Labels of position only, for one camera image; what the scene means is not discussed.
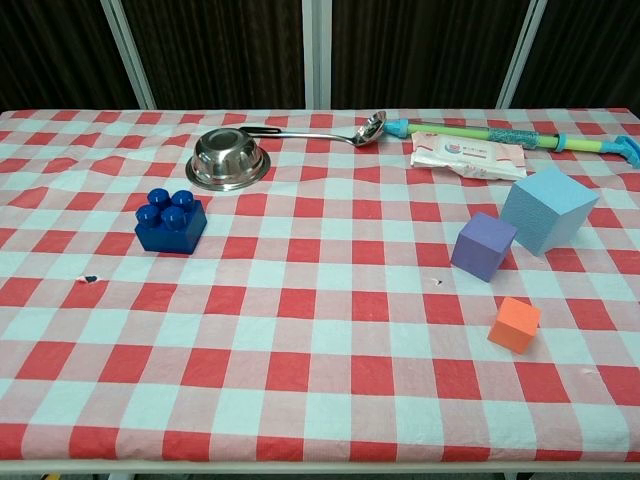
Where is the white pink wet wipes pack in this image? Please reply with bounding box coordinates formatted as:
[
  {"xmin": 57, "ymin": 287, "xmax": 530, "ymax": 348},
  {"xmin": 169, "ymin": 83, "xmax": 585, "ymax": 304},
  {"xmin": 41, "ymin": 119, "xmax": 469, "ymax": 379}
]
[{"xmin": 409, "ymin": 130, "xmax": 528, "ymax": 181}]

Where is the dark blue toy brick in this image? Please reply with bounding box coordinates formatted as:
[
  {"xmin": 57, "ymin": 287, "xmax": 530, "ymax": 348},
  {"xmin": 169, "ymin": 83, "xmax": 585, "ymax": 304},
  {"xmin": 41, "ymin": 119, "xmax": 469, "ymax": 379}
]
[{"xmin": 133, "ymin": 187, "xmax": 208, "ymax": 256}]

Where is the purple foam cube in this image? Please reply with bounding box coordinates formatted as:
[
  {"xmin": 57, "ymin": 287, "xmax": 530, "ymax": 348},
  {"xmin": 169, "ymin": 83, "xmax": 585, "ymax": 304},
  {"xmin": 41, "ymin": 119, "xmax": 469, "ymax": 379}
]
[{"xmin": 450, "ymin": 211, "xmax": 519, "ymax": 284}]

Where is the stainless steel bowl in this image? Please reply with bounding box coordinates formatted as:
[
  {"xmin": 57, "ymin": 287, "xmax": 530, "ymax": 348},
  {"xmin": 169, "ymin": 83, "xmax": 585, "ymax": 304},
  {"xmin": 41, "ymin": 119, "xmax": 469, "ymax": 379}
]
[{"xmin": 185, "ymin": 127, "xmax": 272, "ymax": 192}]

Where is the small orange foam cube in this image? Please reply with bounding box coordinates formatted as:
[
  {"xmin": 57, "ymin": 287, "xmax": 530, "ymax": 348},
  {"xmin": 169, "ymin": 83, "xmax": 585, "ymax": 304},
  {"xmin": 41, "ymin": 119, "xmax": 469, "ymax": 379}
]
[{"xmin": 487, "ymin": 296, "xmax": 543, "ymax": 356}]

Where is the white partition frame post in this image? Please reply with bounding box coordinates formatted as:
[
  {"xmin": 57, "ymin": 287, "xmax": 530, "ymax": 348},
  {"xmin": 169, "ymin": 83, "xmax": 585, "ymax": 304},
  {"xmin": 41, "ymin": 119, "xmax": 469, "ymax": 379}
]
[
  {"xmin": 98, "ymin": 0, "xmax": 157, "ymax": 110},
  {"xmin": 493, "ymin": 0, "xmax": 550, "ymax": 110},
  {"xmin": 301, "ymin": 0, "xmax": 334, "ymax": 110}
]

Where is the dark ribbed partition panel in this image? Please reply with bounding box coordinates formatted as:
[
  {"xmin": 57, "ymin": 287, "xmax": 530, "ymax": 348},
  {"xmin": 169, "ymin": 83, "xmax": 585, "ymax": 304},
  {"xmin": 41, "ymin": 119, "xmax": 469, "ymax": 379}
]
[
  {"xmin": 0, "ymin": 0, "xmax": 141, "ymax": 114},
  {"xmin": 330, "ymin": 0, "xmax": 531, "ymax": 110},
  {"xmin": 509, "ymin": 0, "xmax": 640, "ymax": 110},
  {"xmin": 122, "ymin": 0, "xmax": 306, "ymax": 110}
]

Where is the stainless steel ladle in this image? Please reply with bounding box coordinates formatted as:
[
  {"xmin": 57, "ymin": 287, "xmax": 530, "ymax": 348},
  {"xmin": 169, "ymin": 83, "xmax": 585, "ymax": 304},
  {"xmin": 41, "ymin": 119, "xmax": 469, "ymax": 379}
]
[{"xmin": 237, "ymin": 110, "xmax": 388, "ymax": 149}]

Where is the green blue toy water pump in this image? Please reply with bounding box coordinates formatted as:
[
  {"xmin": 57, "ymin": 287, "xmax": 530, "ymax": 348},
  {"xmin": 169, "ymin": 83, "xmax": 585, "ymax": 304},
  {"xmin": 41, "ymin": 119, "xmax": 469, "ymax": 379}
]
[{"xmin": 382, "ymin": 118, "xmax": 640, "ymax": 170}]

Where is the red white checkered tablecloth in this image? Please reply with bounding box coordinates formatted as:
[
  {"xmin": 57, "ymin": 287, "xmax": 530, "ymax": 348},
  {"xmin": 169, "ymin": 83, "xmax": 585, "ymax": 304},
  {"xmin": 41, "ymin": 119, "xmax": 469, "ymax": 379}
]
[{"xmin": 0, "ymin": 108, "xmax": 640, "ymax": 464}]

